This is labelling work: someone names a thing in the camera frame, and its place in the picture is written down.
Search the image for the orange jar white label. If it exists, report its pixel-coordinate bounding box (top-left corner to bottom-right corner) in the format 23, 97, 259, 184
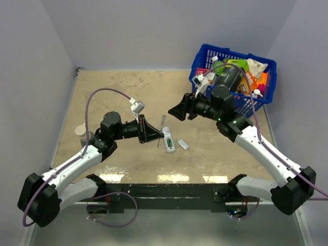
205, 72, 218, 85

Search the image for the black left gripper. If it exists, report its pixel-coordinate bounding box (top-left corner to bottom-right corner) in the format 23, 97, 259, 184
113, 114, 164, 144

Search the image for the white crumpled bag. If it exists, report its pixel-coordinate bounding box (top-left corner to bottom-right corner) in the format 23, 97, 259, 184
247, 58, 268, 79

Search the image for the bright orange package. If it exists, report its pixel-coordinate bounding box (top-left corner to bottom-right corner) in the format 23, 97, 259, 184
256, 72, 268, 86

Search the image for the green AA battery upper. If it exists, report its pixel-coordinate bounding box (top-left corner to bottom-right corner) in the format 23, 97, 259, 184
166, 138, 172, 148

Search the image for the clear handled screwdriver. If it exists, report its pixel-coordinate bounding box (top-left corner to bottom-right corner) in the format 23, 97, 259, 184
160, 115, 166, 133

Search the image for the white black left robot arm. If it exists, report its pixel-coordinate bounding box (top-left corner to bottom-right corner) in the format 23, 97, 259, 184
17, 112, 164, 227

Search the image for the beige round paddle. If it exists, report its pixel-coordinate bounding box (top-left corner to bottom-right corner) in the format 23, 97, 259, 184
75, 123, 87, 147

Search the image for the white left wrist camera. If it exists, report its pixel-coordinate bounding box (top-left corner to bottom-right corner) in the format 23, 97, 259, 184
129, 97, 145, 122

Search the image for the orange razor package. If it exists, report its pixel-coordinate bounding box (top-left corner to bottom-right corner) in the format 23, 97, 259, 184
240, 71, 258, 95

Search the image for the green bottle white cap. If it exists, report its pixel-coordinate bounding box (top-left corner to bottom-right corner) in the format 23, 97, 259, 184
211, 56, 224, 73

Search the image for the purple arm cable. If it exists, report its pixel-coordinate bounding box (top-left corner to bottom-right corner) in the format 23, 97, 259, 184
22, 88, 133, 228
203, 63, 328, 200

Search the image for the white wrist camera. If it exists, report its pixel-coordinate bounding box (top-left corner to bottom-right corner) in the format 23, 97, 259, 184
193, 74, 210, 98
129, 97, 145, 122

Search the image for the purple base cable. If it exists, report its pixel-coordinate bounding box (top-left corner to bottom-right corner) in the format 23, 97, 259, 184
230, 197, 261, 221
86, 191, 139, 228

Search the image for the white battery cover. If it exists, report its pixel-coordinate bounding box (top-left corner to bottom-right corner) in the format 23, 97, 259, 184
178, 139, 189, 150

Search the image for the pink box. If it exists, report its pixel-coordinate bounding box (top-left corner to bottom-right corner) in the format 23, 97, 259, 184
195, 68, 208, 75

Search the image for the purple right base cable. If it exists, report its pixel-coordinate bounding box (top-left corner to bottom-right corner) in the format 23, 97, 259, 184
230, 197, 261, 221

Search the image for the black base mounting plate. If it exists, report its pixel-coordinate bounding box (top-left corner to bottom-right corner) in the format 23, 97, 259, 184
95, 183, 245, 213

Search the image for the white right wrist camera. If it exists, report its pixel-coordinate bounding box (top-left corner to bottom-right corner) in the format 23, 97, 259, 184
193, 74, 210, 98

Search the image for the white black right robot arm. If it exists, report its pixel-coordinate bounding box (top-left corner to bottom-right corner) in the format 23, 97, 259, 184
168, 87, 316, 215

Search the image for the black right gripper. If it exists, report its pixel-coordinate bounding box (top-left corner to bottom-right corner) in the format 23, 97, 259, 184
168, 90, 221, 122

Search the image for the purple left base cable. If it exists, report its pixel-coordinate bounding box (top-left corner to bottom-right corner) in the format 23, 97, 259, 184
86, 191, 139, 228

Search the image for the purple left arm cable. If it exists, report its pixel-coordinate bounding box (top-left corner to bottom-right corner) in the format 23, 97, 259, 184
22, 88, 133, 228

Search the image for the white remote control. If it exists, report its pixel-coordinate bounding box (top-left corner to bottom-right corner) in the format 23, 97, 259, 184
162, 127, 176, 153

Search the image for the black green razor box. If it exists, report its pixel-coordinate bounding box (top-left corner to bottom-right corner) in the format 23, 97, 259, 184
213, 59, 249, 93

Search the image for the blue plastic basket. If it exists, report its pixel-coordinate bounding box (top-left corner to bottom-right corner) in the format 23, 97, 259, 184
189, 44, 277, 118

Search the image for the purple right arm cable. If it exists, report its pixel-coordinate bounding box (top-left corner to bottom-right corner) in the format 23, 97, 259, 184
203, 63, 328, 200

